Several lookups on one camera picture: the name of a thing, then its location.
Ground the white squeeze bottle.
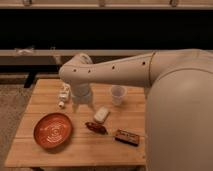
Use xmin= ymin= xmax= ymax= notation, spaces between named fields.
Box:
xmin=58 ymin=83 xmax=70 ymax=108

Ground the dark red snack packet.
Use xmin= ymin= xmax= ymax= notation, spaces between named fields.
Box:
xmin=85 ymin=122 xmax=107 ymax=134

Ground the brown chocolate bar box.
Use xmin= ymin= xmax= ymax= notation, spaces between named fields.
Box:
xmin=115 ymin=130 xmax=140 ymax=146

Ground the translucent plastic cup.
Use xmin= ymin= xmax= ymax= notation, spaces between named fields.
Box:
xmin=110 ymin=85 xmax=127 ymax=106

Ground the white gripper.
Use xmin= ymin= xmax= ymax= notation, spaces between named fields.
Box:
xmin=71 ymin=84 xmax=93 ymax=104

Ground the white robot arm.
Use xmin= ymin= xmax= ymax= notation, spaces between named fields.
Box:
xmin=59 ymin=49 xmax=213 ymax=171

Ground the grey metal rail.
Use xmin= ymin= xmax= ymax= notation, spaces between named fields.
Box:
xmin=0 ymin=49 xmax=148 ymax=65

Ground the wooden table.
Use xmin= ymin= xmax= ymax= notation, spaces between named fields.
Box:
xmin=5 ymin=79 xmax=146 ymax=168

